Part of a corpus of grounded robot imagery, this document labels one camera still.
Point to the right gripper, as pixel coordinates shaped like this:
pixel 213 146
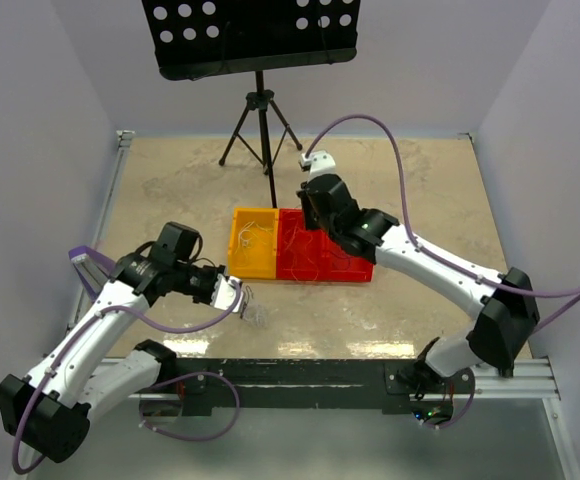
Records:
pixel 308 221

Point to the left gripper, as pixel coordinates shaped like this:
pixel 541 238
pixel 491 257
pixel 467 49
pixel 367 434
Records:
pixel 214 269

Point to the red plastic bin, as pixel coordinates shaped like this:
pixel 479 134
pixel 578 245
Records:
pixel 342 267
pixel 299 251

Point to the yellow plastic bin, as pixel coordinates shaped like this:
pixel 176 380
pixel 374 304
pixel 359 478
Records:
pixel 252 249

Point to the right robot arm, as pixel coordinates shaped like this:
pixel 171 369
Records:
pixel 503 319

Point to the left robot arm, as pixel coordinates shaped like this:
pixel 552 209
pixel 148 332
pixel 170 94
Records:
pixel 51 408

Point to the black music stand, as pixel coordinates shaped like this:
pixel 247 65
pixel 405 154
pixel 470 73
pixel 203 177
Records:
pixel 194 40

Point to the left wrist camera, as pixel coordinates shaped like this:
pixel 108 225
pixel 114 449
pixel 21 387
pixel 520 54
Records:
pixel 228 297

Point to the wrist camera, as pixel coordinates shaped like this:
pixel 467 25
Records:
pixel 228 297
pixel 317 163

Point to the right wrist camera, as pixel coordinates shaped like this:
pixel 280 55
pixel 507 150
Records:
pixel 317 163

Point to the aluminium left rail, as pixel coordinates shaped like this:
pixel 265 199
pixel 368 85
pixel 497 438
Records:
pixel 125 138

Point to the aluminium rail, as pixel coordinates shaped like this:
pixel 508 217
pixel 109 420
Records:
pixel 527 379
pixel 125 138

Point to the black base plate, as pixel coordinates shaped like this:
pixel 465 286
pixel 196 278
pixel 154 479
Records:
pixel 201 397

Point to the aluminium front rail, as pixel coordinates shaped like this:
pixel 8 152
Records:
pixel 527 379

